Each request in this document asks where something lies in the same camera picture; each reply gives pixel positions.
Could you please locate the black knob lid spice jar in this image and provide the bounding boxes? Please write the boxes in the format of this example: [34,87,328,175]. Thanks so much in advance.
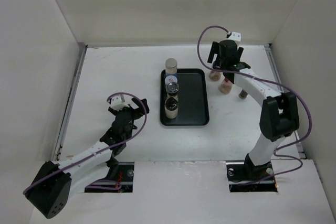
[209,70,222,81]

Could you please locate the pink lid glass jar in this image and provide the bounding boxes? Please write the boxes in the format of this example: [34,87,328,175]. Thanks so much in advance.
[218,78,233,94]

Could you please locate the black lid white powder jar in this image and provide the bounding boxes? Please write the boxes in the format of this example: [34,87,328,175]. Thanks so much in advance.
[164,97,179,119]

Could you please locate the black top grinder bottle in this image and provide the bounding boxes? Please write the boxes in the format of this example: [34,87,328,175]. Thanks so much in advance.
[165,82,180,97]

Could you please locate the tall jar white beads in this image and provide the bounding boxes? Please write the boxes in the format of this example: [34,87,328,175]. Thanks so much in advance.
[165,58,177,76]

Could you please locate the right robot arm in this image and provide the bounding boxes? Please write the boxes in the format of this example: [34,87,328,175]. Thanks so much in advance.
[207,40,299,180]

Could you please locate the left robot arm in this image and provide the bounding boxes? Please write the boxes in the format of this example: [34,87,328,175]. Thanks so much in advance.
[23,93,150,219]

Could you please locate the dark brown spice bottle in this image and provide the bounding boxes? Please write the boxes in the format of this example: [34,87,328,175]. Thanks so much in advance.
[238,90,248,99]

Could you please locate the black rectangular tray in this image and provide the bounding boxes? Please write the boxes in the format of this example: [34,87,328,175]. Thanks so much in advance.
[160,68,209,126]

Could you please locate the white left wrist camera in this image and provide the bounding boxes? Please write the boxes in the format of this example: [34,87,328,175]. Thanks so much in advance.
[108,94,129,111]

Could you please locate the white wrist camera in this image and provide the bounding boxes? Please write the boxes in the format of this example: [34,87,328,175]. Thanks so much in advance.
[108,94,129,111]
[226,31,242,45]

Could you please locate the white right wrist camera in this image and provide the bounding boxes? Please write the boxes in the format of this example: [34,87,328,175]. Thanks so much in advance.
[226,31,242,45]

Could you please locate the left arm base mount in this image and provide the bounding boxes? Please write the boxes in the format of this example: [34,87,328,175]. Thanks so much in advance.
[84,158,135,193]

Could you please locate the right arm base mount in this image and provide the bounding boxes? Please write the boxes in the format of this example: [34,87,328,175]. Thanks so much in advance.
[226,162,278,193]

